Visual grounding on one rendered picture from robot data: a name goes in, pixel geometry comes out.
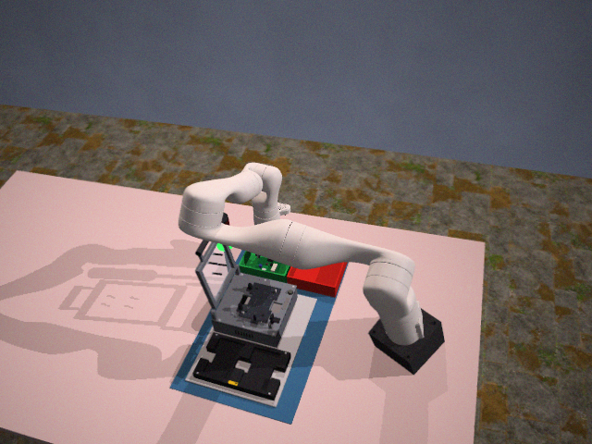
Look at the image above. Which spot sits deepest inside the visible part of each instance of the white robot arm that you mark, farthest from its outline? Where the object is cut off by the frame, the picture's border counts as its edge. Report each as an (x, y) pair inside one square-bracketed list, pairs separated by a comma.
[(387, 285)]

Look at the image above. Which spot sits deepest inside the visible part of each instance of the green box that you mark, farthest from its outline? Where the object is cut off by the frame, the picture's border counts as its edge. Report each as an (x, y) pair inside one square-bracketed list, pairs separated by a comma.
[(247, 266)]

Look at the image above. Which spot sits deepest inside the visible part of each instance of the red open tray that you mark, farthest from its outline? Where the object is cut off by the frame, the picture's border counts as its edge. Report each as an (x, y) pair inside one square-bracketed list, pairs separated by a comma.
[(323, 280)]

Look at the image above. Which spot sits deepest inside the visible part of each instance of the green circuit board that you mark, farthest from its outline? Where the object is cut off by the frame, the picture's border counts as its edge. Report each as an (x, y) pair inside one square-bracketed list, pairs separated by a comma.
[(268, 264)]

